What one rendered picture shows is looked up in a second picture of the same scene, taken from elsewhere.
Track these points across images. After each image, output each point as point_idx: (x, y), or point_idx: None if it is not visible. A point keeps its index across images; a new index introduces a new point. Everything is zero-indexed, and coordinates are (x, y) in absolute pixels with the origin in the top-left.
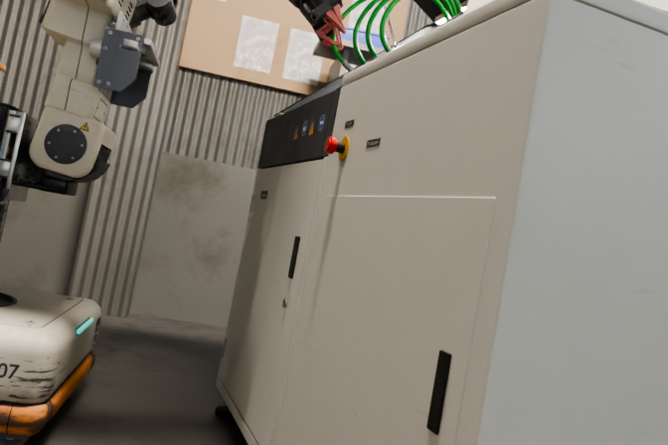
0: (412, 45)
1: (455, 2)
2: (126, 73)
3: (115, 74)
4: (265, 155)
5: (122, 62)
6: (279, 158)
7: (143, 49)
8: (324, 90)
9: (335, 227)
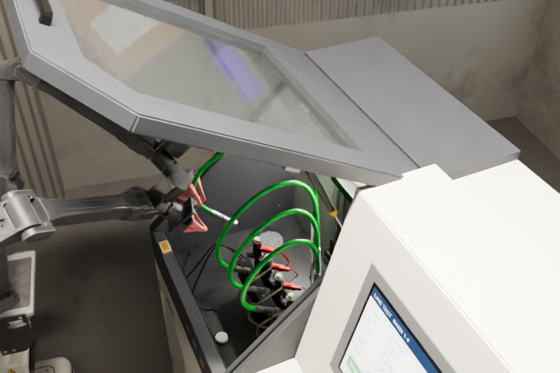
0: None
1: (309, 246)
2: (24, 339)
3: (16, 343)
4: (160, 267)
5: (17, 335)
6: (177, 310)
7: (28, 316)
8: (196, 188)
9: None
